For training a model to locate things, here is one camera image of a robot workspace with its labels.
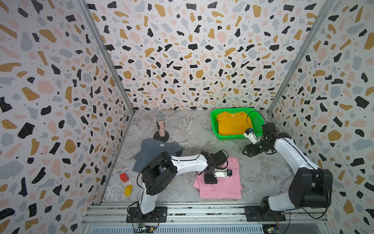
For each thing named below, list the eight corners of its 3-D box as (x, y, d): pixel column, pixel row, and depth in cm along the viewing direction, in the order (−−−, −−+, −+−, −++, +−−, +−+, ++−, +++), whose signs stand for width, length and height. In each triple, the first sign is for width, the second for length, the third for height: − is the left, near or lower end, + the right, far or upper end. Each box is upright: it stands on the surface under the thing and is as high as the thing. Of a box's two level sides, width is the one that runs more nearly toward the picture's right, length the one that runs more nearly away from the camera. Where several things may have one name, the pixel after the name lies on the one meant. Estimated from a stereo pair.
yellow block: (124, 195, 82) (123, 194, 80) (127, 186, 85) (126, 184, 83) (130, 195, 82) (129, 194, 80) (133, 186, 85) (132, 185, 83)
